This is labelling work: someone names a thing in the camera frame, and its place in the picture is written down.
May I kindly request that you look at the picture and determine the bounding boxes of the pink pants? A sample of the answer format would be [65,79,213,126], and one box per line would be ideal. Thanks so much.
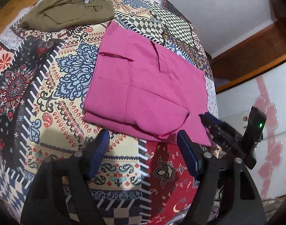
[84,21,211,146]

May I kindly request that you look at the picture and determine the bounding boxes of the white wardrobe with pink hearts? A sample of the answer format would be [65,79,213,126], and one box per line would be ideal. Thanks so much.
[217,61,286,200]

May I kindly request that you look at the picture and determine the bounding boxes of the patchwork patterned bedspread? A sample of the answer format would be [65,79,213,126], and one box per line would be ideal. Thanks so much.
[0,0,218,224]

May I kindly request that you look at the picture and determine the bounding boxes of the olive green pants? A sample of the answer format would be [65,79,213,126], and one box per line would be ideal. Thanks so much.
[19,0,114,32]

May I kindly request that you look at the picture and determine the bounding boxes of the yellow cardboard box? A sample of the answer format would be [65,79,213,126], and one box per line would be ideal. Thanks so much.
[0,0,39,34]

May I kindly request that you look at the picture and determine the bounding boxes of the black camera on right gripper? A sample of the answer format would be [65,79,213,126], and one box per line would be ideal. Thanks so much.
[240,106,267,155]

